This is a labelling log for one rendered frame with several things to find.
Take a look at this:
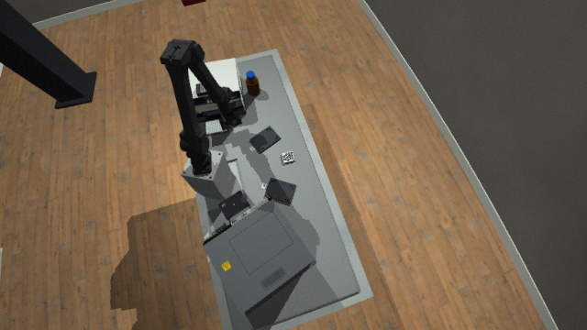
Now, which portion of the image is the brown bottle with blue cap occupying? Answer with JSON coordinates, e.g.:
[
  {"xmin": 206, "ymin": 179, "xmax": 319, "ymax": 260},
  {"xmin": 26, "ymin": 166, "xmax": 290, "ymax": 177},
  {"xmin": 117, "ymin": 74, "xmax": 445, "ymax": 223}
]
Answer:
[{"xmin": 246, "ymin": 71, "xmax": 260, "ymax": 96}]

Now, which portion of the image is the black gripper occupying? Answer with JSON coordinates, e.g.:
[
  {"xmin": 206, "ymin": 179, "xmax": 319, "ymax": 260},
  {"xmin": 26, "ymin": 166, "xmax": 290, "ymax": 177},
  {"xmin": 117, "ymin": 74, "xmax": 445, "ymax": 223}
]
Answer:
[{"xmin": 220, "ymin": 111, "xmax": 237, "ymax": 128}]

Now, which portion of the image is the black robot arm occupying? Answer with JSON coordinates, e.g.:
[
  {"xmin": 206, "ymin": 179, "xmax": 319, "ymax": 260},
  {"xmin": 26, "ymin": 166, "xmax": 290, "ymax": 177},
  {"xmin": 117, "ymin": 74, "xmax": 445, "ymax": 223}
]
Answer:
[{"xmin": 160, "ymin": 39, "xmax": 244, "ymax": 175}]

